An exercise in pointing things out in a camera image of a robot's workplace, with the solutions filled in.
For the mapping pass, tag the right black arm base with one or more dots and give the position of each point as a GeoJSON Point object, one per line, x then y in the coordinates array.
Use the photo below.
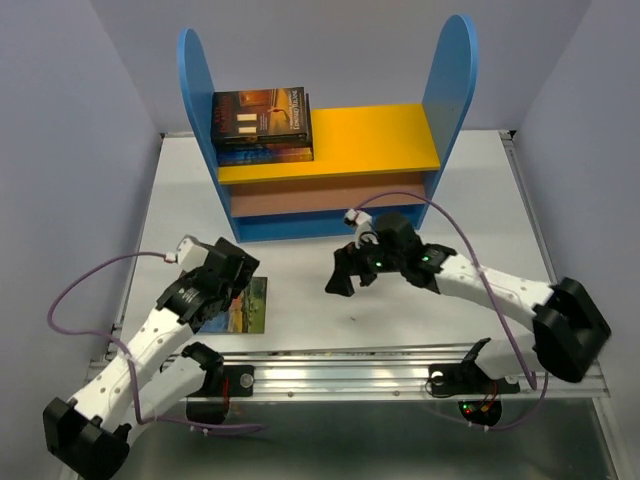
{"type": "Point", "coordinates": [481, 405]}

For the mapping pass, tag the A Tale of Two Cities book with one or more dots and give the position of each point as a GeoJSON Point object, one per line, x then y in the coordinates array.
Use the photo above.
{"type": "Point", "coordinates": [277, 146]}

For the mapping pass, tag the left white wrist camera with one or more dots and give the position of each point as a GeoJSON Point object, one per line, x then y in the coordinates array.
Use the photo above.
{"type": "Point", "coordinates": [189, 254]}

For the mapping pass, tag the blue and yellow wooden bookshelf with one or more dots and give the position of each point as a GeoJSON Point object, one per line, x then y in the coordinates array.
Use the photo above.
{"type": "Point", "coordinates": [383, 157]}

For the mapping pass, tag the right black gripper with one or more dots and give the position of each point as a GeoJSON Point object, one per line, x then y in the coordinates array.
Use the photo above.
{"type": "Point", "coordinates": [348, 261]}

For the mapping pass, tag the Little Women book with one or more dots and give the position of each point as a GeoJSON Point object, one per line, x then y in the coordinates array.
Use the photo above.
{"type": "Point", "coordinates": [265, 142]}

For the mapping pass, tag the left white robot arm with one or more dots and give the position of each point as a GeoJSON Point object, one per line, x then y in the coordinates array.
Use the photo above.
{"type": "Point", "coordinates": [92, 432]}

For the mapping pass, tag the Edward Rulane brown book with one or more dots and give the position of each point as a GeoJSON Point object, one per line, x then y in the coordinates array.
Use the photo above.
{"type": "Point", "coordinates": [260, 112]}

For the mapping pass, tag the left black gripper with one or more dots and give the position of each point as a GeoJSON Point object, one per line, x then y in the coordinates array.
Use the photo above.
{"type": "Point", "coordinates": [247, 270]}

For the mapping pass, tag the Animal Farm book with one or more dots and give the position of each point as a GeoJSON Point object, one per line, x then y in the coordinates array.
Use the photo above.
{"type": "Point", "coordinates": [247, 313]}

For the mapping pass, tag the Jane Eyre blue book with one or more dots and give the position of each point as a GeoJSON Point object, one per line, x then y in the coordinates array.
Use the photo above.
{"type": "Point", "coordinates": [239, 158]}

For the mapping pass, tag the aluminium rail frame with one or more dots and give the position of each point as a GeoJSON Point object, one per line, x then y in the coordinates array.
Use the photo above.
{"type": "Point", "coordinates": [379, 343]}

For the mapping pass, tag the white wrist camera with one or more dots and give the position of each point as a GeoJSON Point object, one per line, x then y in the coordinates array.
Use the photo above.
{"type": "Point", "coordinates": [362, 225]}
{"type": "Point", "coordinates": [189, 254]}

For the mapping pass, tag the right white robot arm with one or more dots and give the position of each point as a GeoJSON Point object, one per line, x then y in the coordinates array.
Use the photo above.
{"type": "Point", "coordinates": [566, 331]}

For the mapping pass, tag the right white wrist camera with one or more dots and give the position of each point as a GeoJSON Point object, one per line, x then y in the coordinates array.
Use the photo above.
{"type": "Point", "coordinates": [362, 225]}

